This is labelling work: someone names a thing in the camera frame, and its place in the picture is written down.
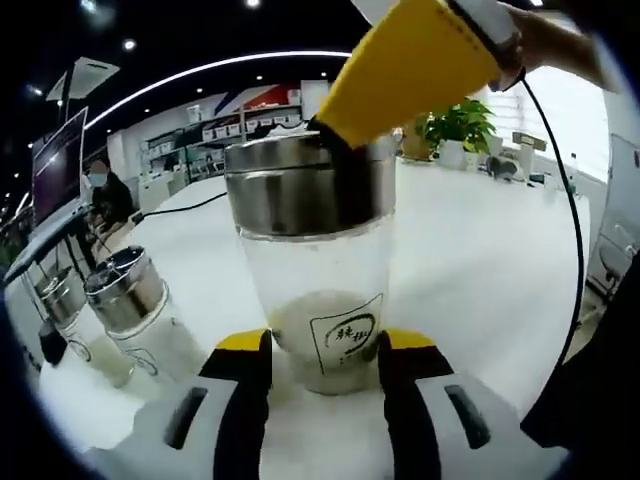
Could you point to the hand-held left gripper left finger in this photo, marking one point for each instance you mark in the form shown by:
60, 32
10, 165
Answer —
170, 440

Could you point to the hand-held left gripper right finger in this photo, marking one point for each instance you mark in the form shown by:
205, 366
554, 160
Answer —
500, 445

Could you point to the white powder seasoning bottle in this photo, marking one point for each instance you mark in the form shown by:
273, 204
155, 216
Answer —
125, 295

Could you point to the beige powder seasoning bottle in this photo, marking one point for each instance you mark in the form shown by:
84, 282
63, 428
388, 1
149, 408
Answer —
59, 299

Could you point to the cream powder seasoning bottle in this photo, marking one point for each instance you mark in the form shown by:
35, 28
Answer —
310, 270

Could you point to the person's right hand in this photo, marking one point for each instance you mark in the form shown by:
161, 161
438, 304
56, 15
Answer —
540, 40

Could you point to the green potted plant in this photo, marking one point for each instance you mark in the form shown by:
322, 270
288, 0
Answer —
465, 125

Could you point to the brown cardboard box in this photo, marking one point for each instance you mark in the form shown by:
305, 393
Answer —
414, 145

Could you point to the grey plush toy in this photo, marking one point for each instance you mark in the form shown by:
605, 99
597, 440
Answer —
500, 167

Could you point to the small wooden sign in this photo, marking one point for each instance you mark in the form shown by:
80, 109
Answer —
530, 140

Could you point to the storage shelf with white bins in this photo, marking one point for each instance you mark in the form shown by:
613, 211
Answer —
225, 127

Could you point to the black laptop stand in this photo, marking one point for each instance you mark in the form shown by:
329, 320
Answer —
74, 252

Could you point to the white cabinet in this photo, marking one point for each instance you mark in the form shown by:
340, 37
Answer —
155, 192

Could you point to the silver open laptop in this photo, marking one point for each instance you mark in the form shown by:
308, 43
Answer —
57, 165

